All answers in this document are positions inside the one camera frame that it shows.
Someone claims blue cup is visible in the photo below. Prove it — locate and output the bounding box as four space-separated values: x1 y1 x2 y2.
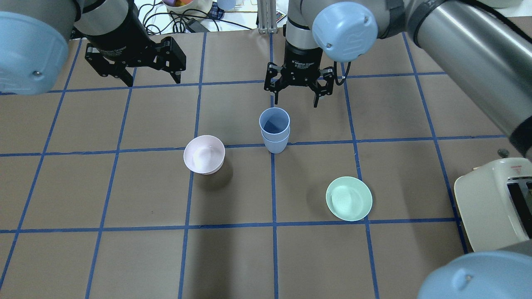
259 107 291 142
261 132 290 154

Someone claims green plate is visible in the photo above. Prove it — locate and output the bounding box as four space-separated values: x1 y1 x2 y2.
325 176 374 222

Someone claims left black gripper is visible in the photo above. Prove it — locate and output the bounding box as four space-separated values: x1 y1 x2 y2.
85 17 187 87

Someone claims aluminium frame post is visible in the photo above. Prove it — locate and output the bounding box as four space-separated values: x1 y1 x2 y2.
257 0 278 34

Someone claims pink bowl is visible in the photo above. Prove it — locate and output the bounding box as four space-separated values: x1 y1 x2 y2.
184 135 225 175

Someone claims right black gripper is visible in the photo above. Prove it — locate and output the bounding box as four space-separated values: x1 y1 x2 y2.
264 42 335 108

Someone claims cream toaster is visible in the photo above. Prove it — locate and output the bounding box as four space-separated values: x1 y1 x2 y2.
454 157 532 252

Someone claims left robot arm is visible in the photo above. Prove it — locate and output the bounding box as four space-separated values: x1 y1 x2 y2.
0 0 187 95

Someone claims bowl of blocks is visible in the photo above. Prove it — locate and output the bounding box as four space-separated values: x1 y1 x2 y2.
162 0 213 17

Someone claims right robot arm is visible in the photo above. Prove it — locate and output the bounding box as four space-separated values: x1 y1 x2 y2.
264 0 531 233

